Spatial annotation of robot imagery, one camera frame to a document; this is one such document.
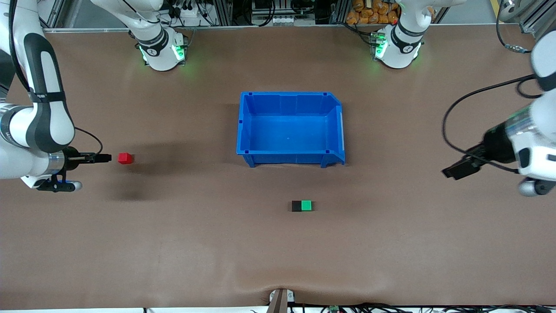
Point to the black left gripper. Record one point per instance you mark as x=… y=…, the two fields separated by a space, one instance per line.
x=494 y=146

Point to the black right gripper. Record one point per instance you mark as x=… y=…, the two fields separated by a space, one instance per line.
x=71 y=157

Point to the red cube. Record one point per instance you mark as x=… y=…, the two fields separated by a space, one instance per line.
x=125 y=158

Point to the green cube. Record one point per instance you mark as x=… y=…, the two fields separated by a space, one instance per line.
x=306 y=205

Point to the black cube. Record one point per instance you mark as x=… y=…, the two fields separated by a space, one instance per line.
x=296 y=206

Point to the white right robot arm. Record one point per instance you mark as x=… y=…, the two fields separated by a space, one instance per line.
x=43 y=126

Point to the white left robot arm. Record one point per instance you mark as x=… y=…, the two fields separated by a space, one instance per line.
x=538 y=130

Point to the table cover mat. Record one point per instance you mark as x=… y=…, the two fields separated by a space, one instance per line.
x=173 y=243

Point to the white power strip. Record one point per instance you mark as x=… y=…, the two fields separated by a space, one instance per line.
x=191 y=19

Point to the blue plastic storage bin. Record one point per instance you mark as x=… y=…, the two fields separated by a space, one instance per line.
x=289 y=130

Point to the bag of orange snacks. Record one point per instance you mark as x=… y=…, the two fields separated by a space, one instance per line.
x=365 y=13

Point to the aluminium frame structure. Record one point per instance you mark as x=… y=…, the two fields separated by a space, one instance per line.
x=536 y=21
x=54 y=13

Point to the aluminium frame post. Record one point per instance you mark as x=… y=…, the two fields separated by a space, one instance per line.
x=222 y=13
x=339 y=11

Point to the metal table edge rail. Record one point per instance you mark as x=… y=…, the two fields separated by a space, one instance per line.
x=282 y=27

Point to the metal camera mount clamp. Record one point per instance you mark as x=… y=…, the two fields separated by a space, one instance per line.
x=278 y=304

